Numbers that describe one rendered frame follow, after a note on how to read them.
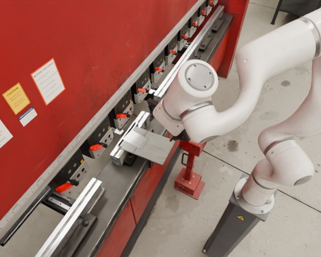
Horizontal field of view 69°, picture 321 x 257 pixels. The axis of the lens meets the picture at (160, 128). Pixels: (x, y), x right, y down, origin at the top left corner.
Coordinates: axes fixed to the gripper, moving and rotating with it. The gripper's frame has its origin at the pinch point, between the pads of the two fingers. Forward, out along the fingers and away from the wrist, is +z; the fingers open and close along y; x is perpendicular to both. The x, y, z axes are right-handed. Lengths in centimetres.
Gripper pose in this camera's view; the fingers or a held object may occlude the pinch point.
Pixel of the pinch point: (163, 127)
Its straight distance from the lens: 74.7
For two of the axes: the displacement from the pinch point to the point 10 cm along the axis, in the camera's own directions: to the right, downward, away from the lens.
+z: -2.1, 3.1, 9.3
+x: -6.8, 6.4, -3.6
